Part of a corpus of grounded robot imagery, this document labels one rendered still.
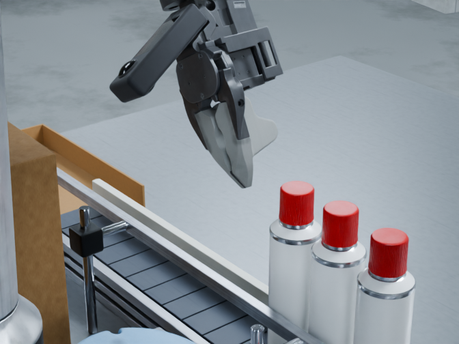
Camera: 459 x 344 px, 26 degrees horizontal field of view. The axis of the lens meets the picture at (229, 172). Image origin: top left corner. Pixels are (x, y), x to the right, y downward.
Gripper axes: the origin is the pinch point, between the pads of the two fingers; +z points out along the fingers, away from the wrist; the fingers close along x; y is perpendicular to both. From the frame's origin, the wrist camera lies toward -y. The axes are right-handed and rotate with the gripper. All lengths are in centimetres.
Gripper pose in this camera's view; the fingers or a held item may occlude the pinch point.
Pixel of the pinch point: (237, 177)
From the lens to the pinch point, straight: 101.3
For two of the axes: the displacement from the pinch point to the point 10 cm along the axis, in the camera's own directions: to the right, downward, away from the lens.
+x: -5.3, 1.6, 8.3
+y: 7.9, -2.8, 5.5
